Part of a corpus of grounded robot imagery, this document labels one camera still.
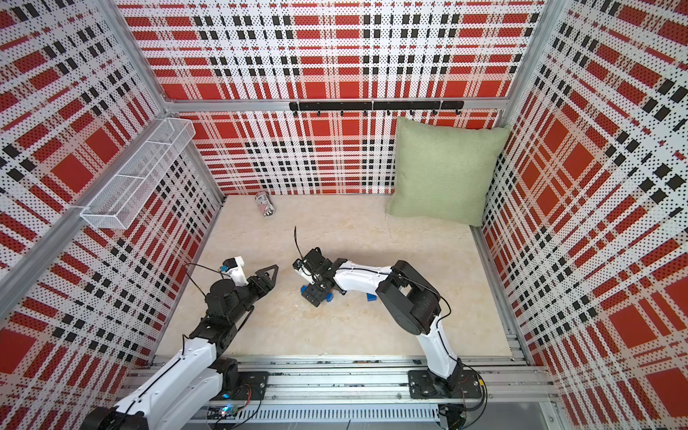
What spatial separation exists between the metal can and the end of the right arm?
1.33ft

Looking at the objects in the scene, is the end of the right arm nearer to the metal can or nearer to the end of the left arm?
the end of the left arm

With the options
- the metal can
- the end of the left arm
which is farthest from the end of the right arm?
the metal can

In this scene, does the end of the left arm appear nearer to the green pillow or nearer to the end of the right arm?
the end of the right arm

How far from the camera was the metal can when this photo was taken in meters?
1.16

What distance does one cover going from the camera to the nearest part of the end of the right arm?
69cm
